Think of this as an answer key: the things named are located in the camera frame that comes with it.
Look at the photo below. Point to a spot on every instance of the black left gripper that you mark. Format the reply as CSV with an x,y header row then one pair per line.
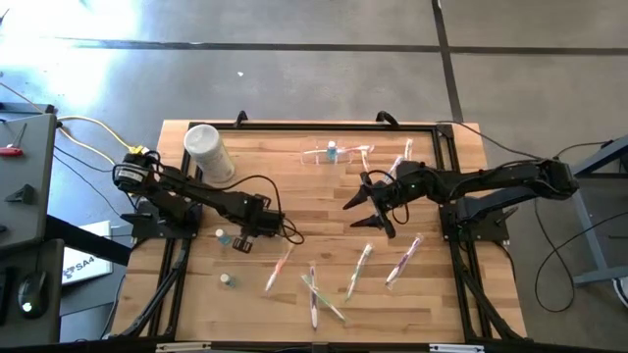
x,y
262,218

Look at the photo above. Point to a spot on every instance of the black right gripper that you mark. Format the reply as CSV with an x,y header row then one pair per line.
x,y
397,188

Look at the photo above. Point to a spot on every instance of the small blue mouthwash bottle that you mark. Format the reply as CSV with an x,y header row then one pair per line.
x,y
332,152
226,280
222,238

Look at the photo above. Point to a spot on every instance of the red toothbrush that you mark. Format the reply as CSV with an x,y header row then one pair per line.
x,y
365,161

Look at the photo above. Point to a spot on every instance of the blue toothbrush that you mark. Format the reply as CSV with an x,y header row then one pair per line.
x,y
395,164

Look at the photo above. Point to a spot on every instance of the green toothbrush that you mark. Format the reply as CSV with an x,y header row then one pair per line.
x,y
325,299
358,271

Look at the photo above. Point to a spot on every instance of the orange toothbrush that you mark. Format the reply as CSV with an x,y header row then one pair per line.
x,y
355,148

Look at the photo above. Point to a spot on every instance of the purple toothbrush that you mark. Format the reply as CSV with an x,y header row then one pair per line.
x,y
403,262
313,301

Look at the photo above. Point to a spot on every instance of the pale pink toothbrush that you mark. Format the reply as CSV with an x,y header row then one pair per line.
x,y
408,148

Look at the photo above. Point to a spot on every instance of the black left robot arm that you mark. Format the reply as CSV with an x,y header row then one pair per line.
x,y
196,193

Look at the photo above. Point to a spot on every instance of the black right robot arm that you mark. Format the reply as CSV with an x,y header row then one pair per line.
x,y
490,181

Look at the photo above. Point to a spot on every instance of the clear acrylic organizer holder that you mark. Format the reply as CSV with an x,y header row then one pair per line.
x,y
311,159

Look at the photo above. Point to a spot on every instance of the white wipes canister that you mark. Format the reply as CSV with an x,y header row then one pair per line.
x,y
206,147

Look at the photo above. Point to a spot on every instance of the black diagonal desk bar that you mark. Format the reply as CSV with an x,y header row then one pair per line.
x,y
88,240

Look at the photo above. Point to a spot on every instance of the white printed box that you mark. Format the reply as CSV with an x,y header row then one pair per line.
x,y
88,267

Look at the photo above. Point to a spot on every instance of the grey side desk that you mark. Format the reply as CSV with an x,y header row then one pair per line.
x,y
29,220

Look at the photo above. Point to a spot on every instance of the black computer mouse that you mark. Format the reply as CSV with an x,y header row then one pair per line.
x,y
33,294

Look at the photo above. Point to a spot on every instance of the person's shoe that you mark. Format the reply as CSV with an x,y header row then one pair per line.
x,y
622,293

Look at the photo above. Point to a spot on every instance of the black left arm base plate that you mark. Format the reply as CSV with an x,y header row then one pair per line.
x,y
147,228

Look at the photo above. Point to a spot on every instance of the white frame bracket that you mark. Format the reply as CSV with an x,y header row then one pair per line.
x,y
456,348
182,347

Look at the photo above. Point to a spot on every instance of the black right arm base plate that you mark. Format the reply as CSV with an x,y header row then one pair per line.
x,y
490,231

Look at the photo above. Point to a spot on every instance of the blue-grey metal table frame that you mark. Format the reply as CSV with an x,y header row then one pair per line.
x,y
584,196

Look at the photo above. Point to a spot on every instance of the black triangular bracket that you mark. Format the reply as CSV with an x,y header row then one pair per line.
x,y
20,195

